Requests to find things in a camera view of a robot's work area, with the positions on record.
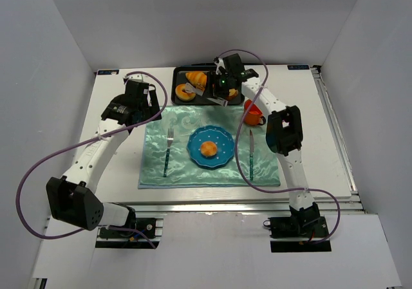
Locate fork with teal handle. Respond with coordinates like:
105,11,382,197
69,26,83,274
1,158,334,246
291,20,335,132
163,128,174,178

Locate blue table label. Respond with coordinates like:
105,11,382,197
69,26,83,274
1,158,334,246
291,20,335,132
287,64,310,71
97,69,119,75

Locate left blue table label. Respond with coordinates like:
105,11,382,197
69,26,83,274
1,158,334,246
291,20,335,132
97,69,119,75

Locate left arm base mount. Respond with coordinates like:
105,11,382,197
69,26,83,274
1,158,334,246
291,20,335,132
95,211,164,249

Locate black baking tray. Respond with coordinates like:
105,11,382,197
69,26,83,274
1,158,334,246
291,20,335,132
170,66,247,106

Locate orange mug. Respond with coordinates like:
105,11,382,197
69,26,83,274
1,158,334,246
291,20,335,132
243,100,267,126

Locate metal tongs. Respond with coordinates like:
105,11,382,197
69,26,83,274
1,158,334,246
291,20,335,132
185,83,229,107

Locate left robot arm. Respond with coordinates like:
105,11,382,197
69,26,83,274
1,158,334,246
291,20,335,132
46,75,161,230

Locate bread slice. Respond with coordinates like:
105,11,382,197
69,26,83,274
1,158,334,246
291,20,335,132
226,89,239,101

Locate teal patterned placemat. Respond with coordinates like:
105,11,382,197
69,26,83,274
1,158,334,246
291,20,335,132
138,106,281,189

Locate right blue table label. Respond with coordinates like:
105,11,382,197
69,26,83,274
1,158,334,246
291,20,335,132
287,64,310,71

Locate aluminium table frame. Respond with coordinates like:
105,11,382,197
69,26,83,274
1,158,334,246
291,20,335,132
33,65,370,288

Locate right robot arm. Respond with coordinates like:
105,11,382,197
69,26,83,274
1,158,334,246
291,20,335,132
212,53,321,238

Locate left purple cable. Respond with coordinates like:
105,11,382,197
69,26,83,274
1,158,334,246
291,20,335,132
15,71,168,239

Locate round bread roll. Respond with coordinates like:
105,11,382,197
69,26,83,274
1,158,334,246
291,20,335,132
200,141,218,158

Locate purple cable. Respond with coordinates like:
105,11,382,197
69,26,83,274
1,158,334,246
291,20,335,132
15,71,168,239
213,49,341,245

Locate knife with teal handle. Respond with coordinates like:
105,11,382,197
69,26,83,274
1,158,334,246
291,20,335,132
249,129,254,181

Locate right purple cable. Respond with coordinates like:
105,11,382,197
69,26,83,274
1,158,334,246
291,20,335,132
213,49,341,245

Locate croissant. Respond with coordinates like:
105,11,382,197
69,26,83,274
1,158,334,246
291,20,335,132
185,71,207,89

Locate blue dotted plate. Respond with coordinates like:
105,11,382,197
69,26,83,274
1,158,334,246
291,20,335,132
187,125,234,169

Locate glazed donut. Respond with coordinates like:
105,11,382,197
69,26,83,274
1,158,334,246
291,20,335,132
175,84,196,102

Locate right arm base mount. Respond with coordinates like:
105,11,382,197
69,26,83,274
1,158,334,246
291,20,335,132
263,216,332,254

